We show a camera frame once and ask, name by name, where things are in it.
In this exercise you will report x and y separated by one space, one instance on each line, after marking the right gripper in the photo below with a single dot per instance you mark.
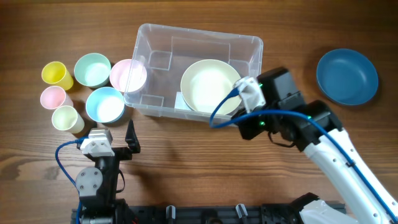
250 124

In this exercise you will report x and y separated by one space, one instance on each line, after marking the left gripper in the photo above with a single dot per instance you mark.
125 152

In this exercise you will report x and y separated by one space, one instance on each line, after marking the light blue bowl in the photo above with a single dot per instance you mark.
105 105

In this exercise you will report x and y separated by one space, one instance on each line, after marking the cream plate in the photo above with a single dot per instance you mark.
205 83

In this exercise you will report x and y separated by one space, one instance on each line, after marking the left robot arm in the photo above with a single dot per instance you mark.
97 186

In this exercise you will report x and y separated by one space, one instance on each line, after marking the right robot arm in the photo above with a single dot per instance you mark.
329 147

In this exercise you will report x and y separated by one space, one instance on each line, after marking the pink bowl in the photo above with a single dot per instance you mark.
128 75

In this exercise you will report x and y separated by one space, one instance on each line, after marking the cream cup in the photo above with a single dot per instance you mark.
66 118

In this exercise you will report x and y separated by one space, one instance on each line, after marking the mint green bowl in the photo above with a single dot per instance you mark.
93 70

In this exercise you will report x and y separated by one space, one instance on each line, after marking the clear plastic storage bin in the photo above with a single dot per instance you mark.
167 52

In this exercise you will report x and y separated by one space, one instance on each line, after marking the pink cup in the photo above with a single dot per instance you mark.
54 97

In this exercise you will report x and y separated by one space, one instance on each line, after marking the yellow cup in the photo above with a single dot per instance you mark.
56 73

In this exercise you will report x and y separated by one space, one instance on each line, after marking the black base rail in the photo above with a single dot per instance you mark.
266 213

